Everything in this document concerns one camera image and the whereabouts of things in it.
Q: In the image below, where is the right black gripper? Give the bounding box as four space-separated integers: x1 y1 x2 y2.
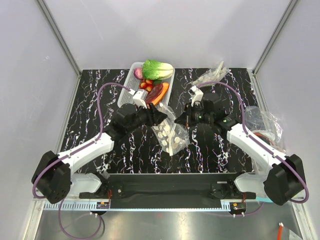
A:
174 102 213 128

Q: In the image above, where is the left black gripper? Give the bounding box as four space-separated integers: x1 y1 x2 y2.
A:
126 102 168 134

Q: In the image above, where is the zip bag with white slices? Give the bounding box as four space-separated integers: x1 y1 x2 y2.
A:
152 102 190 156

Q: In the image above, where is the green lettuce head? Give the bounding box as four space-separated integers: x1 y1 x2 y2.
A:
142 59 174 81

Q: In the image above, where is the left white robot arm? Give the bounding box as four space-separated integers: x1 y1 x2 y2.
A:
31 104 168 204

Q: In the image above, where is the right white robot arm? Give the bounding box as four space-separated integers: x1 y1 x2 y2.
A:
175 100 310 206

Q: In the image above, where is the back bag of slices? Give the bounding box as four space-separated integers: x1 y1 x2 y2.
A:
192 61 230 86

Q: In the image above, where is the orange papaya slice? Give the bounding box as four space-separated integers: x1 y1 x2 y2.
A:
144 82 170 106

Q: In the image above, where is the red cherry bunch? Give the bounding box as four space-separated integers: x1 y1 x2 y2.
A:
139 79 154 93

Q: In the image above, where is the white perforated plastic basket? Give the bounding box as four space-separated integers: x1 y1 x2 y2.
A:
117 62 175 108

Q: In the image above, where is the purple onion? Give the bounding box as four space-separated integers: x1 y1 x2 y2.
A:
133 67 144 80

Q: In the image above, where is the crumpled clear bags pile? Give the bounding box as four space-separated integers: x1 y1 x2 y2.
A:
244 106 286 153

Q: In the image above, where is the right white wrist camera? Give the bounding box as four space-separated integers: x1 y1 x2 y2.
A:
188 85 204 107

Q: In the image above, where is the right aluminium frame post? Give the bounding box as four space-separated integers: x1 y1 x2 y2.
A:
252 0 300 76

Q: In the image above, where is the aluminium frame post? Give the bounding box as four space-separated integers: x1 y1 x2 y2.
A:
36 0 82 76
252 0 300 76

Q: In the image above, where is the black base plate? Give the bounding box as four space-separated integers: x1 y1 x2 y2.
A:
79 172 258 201

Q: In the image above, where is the white slotted cable duct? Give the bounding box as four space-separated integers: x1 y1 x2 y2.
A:
44 200 231 212

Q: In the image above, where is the orange cable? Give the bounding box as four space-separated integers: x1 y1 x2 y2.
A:
276 222 285 240

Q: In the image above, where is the left aluminium frame post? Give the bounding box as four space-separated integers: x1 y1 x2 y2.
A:
36 0 82 76

